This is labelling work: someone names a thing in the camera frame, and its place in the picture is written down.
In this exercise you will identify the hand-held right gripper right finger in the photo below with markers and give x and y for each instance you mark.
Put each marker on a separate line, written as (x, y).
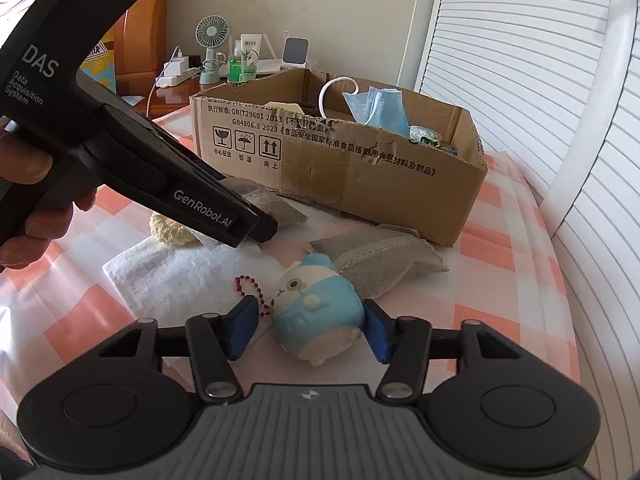
(377, 332)

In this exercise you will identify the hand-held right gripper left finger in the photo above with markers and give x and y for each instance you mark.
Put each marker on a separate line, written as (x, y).
(240, 330)

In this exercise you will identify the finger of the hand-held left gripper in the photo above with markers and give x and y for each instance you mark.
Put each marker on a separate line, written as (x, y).
(260, 227)
(210, 172)

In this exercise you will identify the grey fabric pouch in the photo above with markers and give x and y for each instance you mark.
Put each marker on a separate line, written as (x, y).
(380, 260)
(280, 212)

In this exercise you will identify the blue white plush toy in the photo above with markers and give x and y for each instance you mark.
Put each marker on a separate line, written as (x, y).
(310, 320)

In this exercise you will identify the cream scrunchie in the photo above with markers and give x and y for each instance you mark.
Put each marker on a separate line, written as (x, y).
(165, 232)

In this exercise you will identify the white towel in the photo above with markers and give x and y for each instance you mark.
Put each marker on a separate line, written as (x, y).
(175, 270)

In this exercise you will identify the brown cardboard box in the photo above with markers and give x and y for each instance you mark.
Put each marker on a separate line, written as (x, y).
(350, 180)

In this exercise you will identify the blue face mask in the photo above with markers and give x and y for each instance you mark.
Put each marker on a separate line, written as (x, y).
(380, 107)

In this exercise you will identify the blue patterned sachet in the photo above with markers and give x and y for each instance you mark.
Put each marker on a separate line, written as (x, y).
(425, 134)

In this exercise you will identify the person's left hand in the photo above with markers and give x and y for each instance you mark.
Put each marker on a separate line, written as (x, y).
(25, 157)

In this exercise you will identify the yellow teal snack box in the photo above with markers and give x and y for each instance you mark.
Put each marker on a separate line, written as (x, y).
(100, 72)

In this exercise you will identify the wooden nightstand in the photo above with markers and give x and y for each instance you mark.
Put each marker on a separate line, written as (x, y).
(172, 102)

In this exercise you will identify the wooden headboard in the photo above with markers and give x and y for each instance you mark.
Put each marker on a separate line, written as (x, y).
(145, 35)

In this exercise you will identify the white power strip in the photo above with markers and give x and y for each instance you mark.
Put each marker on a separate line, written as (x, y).
(170, 81)

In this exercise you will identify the green sanitizer bottle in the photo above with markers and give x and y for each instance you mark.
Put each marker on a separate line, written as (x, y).
(235, 67)

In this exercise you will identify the white charger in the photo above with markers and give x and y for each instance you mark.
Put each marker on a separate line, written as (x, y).
(175, 67)

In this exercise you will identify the green tube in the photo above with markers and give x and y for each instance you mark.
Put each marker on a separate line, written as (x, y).
(248, 67)

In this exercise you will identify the black charger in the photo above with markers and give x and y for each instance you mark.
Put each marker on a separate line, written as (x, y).
(193, 61)

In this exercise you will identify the white desk organizer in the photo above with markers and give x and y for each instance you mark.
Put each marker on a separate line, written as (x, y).
(270, 67)

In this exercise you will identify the white tube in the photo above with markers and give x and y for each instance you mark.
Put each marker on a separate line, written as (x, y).
(251, 42)

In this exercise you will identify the green desk fan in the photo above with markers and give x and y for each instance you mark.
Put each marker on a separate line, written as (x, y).
(212, 32)

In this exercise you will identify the grey phone stand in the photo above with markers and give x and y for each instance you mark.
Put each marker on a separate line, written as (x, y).
(295, 52)

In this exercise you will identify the white louvred wardrobe door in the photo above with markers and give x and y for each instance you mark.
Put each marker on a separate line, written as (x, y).
(615, 260)
(500, 35)

